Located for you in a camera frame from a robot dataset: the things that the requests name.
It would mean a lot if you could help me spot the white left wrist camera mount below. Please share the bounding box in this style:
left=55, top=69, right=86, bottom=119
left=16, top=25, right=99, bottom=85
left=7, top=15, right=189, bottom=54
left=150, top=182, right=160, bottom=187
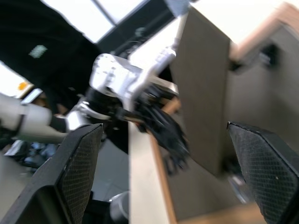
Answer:
left=89, top=53, right=178, bottom=103

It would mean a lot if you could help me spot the black robot torso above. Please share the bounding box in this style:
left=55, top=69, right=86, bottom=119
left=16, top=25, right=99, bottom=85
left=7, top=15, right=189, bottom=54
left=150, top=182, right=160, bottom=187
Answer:
left=0, top=0, right=103, bottom=112

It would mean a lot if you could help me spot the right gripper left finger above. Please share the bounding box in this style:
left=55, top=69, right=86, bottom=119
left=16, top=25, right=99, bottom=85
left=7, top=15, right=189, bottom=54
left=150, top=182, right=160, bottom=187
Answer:
left=0, top=123, right=105, bottom=224

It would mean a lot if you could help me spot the silver metal cylinder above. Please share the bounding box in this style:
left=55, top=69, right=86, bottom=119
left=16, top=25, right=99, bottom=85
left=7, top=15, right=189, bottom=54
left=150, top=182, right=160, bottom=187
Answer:
left=109, top=191, right=130, bottom=224

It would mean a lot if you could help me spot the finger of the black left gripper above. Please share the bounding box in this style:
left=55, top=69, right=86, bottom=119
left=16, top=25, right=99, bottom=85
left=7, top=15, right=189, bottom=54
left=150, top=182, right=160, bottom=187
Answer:
left=140, top=109, right=190, bottom=175

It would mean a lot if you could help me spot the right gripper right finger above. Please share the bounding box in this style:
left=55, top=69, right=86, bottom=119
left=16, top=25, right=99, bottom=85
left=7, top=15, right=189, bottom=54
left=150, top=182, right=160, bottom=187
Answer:
left=226, top=121, right=299, bottom=224

